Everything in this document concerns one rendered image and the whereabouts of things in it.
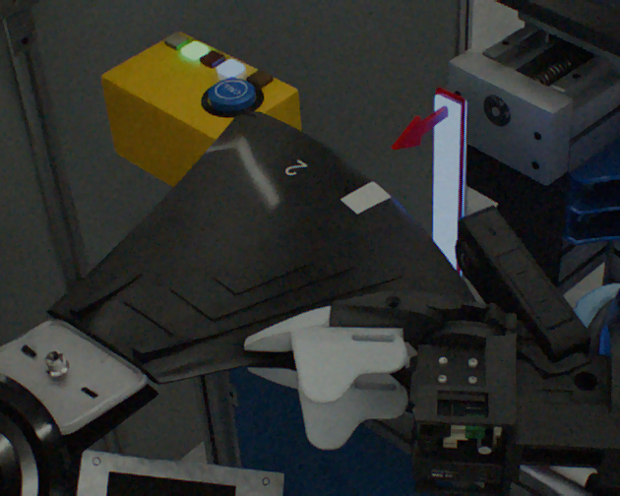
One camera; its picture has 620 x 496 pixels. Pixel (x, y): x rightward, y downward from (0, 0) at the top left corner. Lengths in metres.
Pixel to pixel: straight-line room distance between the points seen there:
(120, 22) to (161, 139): 0.52
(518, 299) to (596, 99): 0.59
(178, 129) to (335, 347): 0.45
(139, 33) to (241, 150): 0.82
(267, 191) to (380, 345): 0.18
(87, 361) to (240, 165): 0.20
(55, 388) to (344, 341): 0.16
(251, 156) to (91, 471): 0.23
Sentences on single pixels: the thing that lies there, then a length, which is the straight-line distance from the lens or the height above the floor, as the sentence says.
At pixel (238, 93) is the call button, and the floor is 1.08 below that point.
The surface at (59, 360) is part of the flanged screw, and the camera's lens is 0.72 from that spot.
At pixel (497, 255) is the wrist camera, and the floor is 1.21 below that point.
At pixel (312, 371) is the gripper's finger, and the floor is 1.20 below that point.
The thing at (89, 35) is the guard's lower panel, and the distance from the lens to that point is 1.62.
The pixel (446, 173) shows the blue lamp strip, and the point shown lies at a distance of 0.94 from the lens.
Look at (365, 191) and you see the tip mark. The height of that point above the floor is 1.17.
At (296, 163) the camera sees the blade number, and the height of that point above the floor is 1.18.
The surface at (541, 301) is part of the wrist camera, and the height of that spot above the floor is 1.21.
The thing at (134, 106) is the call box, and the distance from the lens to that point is 1.15.
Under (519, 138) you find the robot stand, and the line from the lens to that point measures 1.28.
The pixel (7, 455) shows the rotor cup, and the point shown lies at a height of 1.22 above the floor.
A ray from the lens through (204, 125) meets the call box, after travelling 1.09.
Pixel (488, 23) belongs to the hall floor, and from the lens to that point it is 3.28.
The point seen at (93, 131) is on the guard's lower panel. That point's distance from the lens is 1.68.
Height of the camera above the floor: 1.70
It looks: 41 degrees down
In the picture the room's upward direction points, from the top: 4 degrees counter-clockwise
